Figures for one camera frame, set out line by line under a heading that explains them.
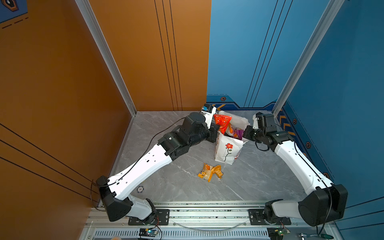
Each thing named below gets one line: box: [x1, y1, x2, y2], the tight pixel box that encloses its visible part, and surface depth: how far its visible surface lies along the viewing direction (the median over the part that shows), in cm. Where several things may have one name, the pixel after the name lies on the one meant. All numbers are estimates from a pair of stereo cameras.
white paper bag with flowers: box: [214, 111, 250, 165], surface depth 81 cm
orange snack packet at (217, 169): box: [211, 164, 224, 179], surface depth 89 cm
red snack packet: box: [213, 114, 233, 135], surface depth 66 cm
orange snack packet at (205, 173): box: [198, 163, 214, 183], surface depth 88 cm
